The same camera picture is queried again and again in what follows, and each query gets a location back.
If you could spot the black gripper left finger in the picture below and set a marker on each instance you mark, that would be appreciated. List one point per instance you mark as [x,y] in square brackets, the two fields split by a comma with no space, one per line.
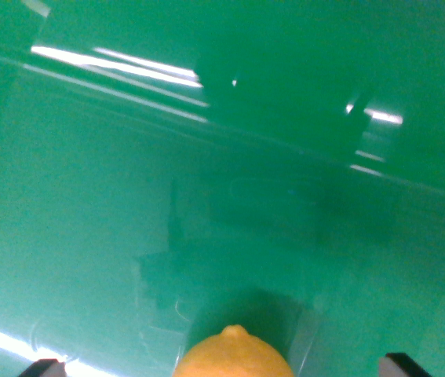
[45,369]

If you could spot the yellow lemon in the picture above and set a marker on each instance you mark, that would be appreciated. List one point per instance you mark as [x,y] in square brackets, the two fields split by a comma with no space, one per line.
[234,359]

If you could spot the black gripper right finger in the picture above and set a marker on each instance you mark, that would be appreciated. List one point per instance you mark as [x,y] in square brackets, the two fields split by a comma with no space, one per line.
[398,367]

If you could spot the green plastic bin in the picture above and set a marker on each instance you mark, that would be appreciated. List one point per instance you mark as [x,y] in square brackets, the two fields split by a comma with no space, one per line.
[88,196]

